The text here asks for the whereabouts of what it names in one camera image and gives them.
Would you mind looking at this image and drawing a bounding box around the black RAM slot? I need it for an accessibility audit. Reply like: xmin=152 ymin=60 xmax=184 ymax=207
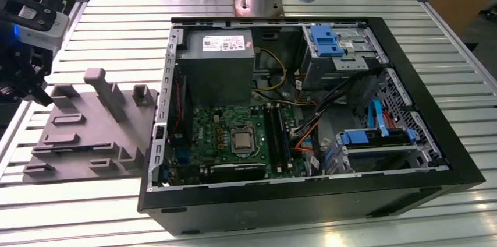
xmin=264 ymin=104 xmax=283 ymax=174

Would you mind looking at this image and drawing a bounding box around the grey plastic parts rack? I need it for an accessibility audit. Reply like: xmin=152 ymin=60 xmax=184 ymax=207
xmin=22 ymin=68 xmax=160 ymax=184

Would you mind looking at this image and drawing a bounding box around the black case fan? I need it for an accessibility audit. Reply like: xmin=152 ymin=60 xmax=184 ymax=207
xmin=172 ymin=65 xmax=188 ymax=122

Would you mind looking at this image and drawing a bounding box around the grey power supply unit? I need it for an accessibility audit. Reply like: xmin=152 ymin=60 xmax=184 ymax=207
xmin=176 ymin=30 xmax=258 ymax=105

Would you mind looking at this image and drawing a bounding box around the green motherboard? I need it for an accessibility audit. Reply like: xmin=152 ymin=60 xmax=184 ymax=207
xmin=167 ymin=103 xmax=312 ymax=185

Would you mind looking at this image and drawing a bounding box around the silver CPU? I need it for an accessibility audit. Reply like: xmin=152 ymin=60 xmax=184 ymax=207
xmin=232 ymin=132 xmax=254 ymax=150

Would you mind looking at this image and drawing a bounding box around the black graphics card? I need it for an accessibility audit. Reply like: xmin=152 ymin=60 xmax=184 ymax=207
xmin=199 ymin=163 xmax=268 ymax=184

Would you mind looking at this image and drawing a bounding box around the blue drive bay latch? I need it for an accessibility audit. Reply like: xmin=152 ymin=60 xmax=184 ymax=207
xmin=310 ymin=25 xmax=346 ymax=58

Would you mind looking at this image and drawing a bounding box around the grey metal drive cage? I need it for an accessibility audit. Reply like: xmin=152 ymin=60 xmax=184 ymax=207
xmin=302 ymin=24 xmax=389 ymax=90

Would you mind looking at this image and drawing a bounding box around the black PC case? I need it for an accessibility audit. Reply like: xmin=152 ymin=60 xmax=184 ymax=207
xmin=136 ymin=16 xmax=487 ymax=235

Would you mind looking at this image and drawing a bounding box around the hard disk in blue carrier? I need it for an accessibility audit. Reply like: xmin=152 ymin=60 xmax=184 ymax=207
xmin=336 ymin=129 xmax=419 ymax=151

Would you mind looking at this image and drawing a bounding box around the grey metal disk bay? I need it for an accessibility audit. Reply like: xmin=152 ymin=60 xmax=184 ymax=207
xmin=322 ymin=129 xmax=448 ymax=177

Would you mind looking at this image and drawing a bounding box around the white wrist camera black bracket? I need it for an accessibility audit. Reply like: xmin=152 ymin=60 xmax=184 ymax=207
xmin=0 ymin=0 xmax=72 ymax=51

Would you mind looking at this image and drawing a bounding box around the red twisted fan wire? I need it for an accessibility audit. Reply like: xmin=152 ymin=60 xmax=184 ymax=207
xmin=174 ymin=77 xmax=184 ymax=131

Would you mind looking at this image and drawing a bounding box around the yellow wire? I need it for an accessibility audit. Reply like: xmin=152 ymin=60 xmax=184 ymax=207
xmin=251 ymin=48 xmax=288 ymax=93

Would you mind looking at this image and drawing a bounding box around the orange wire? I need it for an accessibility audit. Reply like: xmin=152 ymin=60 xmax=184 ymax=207
xmin=295 ymin=118 xmax=322 ymax=154

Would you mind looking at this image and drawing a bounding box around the black cable bundle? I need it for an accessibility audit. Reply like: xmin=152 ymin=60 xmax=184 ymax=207
xmin=294 ymin=68 xmax=385 ymax=136

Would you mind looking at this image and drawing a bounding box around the blue SATA cable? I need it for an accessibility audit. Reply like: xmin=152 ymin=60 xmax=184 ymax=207
xmin=367 ymin=100 xmax=392 ymax=139

